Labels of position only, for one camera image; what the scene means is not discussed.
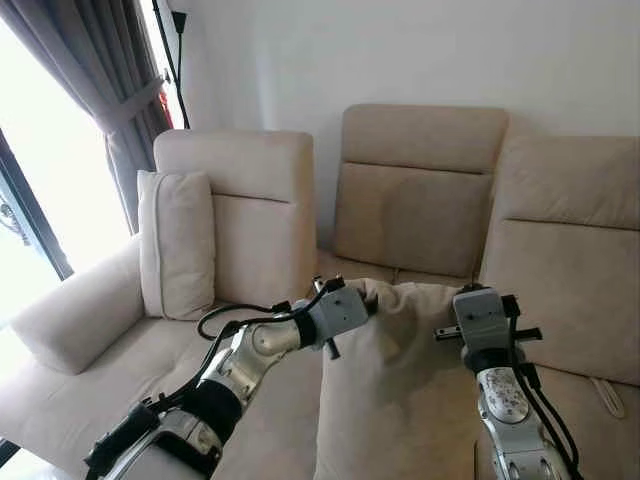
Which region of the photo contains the beige floor pillow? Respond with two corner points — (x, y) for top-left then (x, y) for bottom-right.
(315, 278), (501, 480)

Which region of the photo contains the beige fabric sofa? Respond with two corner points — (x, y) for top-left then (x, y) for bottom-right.
(0, 103), (640, 480)

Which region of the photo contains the black floor lamp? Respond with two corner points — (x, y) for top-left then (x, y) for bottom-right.
(150, 0), (191, 131)

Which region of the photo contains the beige piped cushion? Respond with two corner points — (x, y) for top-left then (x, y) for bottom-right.
(137, 170), (216, 321)

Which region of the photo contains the red curtain tieback hook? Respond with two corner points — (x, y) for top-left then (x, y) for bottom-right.
(158, 92), (175, 131)

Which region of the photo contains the dark grey curtain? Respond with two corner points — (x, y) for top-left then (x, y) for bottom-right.
(0, 0), (166, 233)

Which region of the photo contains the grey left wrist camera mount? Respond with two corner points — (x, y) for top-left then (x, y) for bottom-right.
(308, 278), (371, 361)

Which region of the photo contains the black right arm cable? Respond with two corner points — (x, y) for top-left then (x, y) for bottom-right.
(505, 300), (584, 480)

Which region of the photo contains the dark window frame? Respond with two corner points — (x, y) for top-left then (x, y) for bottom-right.
(0, 130), (73, 281)

